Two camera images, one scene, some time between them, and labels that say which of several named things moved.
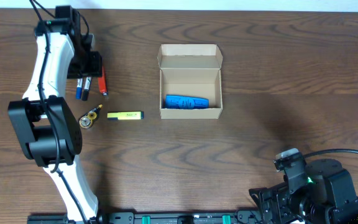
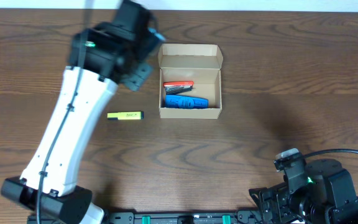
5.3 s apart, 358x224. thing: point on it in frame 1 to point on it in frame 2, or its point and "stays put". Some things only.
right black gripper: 279,192 stays put
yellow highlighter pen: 126,115 stays put
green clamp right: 226,219 stays put
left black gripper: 96,69 to 142,70
